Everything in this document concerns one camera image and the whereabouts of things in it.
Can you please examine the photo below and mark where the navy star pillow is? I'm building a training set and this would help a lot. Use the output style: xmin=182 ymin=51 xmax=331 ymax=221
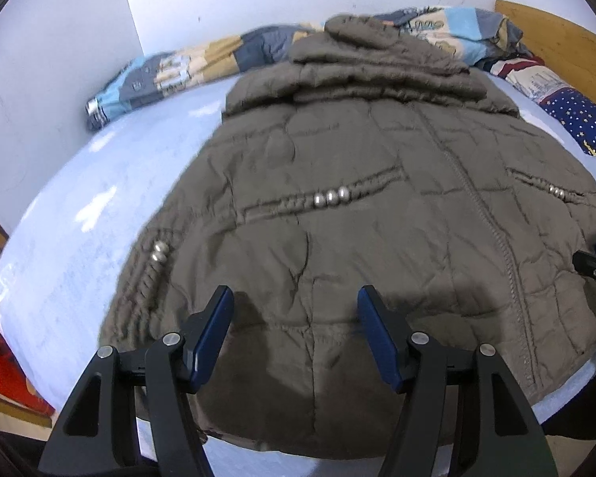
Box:
xmin=478 ymin=56 xmax=596 ymax=156

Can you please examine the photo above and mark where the wooden headboard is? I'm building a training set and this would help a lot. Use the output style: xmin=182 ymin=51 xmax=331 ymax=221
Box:
xmin=494 ymin=0 xmax=596 ymax=102

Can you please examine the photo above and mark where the patchwork cartoon blanket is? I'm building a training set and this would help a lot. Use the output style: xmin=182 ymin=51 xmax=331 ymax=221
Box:
xmin=85 ymin=6 xmax=532 ymax=132

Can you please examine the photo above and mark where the olive quilted puffer jacket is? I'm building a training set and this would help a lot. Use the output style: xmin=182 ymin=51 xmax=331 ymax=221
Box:
xmin=100 ymin=15 xmax=596 ymax=459

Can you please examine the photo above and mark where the light blue cloud bedsheet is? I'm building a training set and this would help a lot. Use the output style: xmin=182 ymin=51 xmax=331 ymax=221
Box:
xmin=0 ymin=78 xmax=596 ymax=476

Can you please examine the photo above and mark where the red object beside bed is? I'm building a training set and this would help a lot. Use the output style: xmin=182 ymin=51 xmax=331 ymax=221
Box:
xmin=0 ymin=333 xmax=54 ymax=418

